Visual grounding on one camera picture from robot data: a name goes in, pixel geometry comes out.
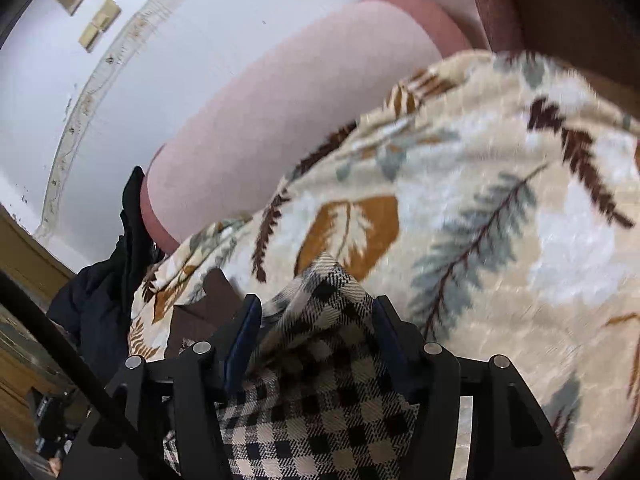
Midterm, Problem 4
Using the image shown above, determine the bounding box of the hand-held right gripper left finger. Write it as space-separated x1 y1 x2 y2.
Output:
75 294 263 480

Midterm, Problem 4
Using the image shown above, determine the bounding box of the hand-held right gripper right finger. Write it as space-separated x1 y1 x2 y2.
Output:
372 295 576 480

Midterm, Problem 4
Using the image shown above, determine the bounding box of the black and beige checked jacket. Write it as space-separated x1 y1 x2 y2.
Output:
162 252 421 480

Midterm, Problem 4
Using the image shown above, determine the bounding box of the leaf print blanket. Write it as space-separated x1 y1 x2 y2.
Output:
127 50 640 480

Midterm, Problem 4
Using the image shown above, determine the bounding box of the black garment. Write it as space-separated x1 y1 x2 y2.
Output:
47 165 168 371

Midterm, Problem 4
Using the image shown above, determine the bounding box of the wooden cabinet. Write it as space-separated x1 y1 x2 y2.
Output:
0 205 76 461

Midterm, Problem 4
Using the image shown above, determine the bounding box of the large pink pillow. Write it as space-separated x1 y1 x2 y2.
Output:
140 0 473 256

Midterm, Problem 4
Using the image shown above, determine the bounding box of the decorative ceiling moulding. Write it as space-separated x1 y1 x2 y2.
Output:
35 0 241 236

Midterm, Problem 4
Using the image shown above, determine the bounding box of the brown headboard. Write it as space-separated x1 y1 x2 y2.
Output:
500 0 640 121

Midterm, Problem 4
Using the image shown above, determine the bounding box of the black cable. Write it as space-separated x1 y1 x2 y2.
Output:
0 270 161 480

